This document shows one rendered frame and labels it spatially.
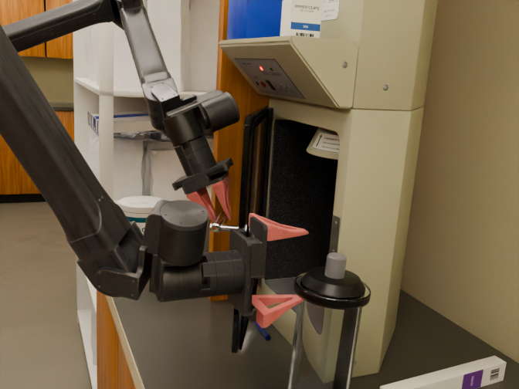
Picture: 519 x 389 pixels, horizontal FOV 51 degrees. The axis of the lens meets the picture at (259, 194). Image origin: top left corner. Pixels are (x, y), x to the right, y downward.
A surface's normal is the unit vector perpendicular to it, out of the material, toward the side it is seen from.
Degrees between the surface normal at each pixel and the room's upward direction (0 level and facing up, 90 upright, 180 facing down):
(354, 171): 90
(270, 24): 90
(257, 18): 90
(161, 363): 0
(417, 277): 90
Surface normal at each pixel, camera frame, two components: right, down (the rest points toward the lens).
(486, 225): -0.92, 0.03
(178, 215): 0.17, -0.85
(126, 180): -0.17, 0.32
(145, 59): -0.08, -0.68
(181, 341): 0.07, -0.97
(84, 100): 0.39, 0.23
